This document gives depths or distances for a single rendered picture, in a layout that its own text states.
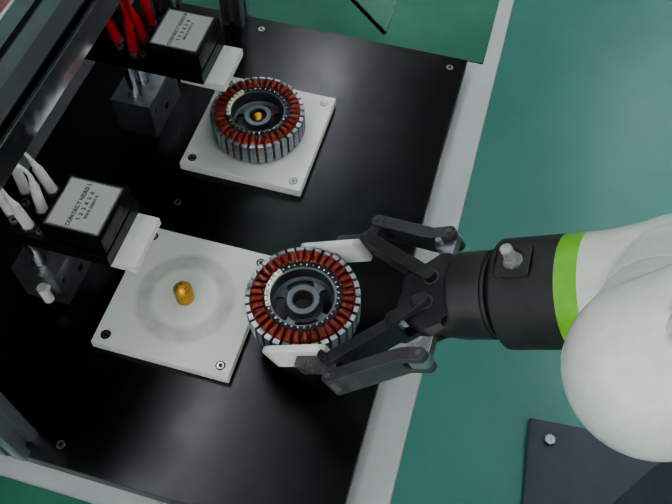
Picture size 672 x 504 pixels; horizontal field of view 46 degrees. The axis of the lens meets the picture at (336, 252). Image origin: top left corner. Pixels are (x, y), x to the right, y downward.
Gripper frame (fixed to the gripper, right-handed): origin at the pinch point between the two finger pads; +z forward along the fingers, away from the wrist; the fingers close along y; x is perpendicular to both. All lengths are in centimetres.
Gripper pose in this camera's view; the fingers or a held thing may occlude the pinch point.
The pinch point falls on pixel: (305, 302)
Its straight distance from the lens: 77.3
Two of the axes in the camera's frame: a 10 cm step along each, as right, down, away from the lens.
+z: -8.3, 0.7, 5.6
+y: -2.8, 8.1, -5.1
